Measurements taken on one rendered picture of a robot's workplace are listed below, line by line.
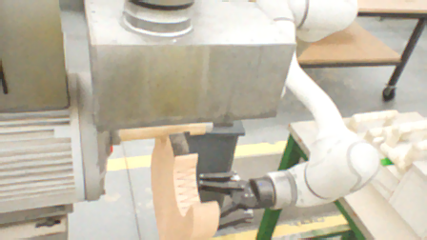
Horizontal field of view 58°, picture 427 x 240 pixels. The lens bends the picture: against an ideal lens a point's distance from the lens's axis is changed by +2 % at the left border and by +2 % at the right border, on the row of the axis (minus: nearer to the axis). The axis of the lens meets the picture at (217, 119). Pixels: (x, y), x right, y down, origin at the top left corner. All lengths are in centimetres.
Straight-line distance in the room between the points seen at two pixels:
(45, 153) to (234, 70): 34
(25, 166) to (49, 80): 15
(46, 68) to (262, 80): 33
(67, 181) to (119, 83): 23
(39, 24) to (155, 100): 19
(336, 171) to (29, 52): 60
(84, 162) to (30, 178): 9
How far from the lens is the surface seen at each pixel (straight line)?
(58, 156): 70
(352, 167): 81
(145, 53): 54
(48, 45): 61
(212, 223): 64
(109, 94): 56
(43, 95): 66
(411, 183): 125
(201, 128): 83
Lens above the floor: 176
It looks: 36 degrees down
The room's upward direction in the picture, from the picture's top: 10 degrees clockwise
